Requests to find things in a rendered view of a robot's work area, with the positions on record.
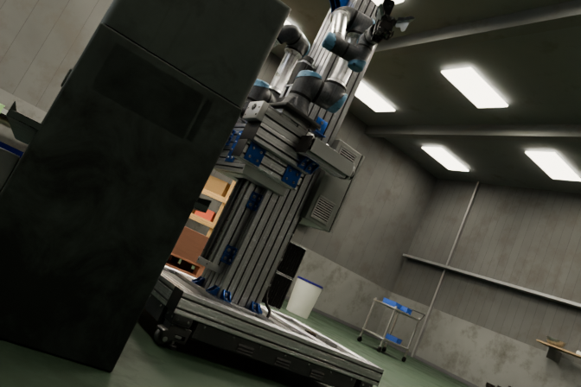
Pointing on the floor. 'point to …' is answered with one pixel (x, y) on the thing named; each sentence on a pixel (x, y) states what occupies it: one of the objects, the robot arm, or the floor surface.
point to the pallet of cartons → (188, 252)
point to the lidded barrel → (303, 297)
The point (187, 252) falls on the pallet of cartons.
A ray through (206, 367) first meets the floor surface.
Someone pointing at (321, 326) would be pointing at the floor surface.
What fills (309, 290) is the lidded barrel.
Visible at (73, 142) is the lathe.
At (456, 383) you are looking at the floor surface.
